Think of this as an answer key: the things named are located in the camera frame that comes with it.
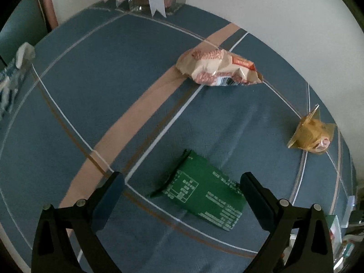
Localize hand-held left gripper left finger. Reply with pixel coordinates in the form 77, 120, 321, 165
31, 171, 126, 273

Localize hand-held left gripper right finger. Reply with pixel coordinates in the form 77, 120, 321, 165
240, 172, 333, 273

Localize green snack packet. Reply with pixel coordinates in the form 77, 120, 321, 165
150, 149, 248, 232

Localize golden snack packet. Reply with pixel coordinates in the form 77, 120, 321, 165
287, 105, 337, 154

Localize blue plaid bed sheet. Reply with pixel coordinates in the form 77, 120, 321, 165
0, 4, 356, 273

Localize beige crumpled snack packet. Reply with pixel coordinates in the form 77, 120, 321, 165
176, 48, 263, 87

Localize pink bed frame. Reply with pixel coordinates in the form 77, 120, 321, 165
38, 0, 59, 28

